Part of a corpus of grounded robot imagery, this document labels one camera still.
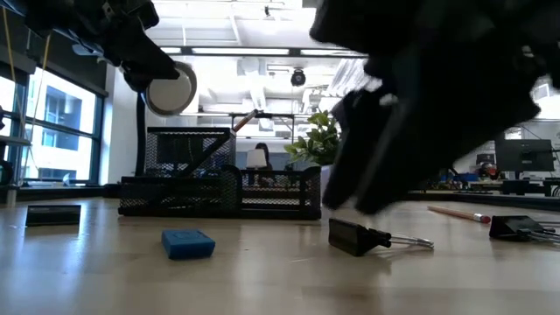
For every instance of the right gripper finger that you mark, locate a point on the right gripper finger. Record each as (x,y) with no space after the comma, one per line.
(359,144)
(402,166)

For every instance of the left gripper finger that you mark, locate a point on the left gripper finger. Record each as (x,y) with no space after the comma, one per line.
(135,84)
(146,61)

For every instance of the wooden pencil with eraser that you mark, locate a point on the wooden pencil with eraser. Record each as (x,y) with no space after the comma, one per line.
(245,121)
(459,214)

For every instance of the black binder clip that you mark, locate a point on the black binder clip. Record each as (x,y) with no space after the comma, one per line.
(512,227)
(53,215)
(354,237)

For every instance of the black mesh desk organizer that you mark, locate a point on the black mesh desk organizer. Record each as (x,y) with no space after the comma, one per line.
(210,194)

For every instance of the blue eraser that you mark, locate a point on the blue eraser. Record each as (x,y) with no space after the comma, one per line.
(188,244)

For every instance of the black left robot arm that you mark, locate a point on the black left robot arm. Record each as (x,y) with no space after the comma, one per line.
(39,17)

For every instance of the black desk lamp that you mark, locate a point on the black desk lamp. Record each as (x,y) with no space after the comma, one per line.
(172,94)

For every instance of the green plant in white pot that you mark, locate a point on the green plant in white pot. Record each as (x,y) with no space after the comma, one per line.
(315,140)

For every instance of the dark computer monitor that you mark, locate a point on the dark computer monitor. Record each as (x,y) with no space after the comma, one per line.
(524,155)

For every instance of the long ceiling light bar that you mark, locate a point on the long ceiling light bar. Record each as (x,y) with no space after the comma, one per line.
(236,51)

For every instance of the dark framed window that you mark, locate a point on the dark framed window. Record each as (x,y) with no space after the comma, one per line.
(65,144)

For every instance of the round black ceiling camera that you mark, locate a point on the round black ceiling camera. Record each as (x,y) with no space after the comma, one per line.
(298,78)

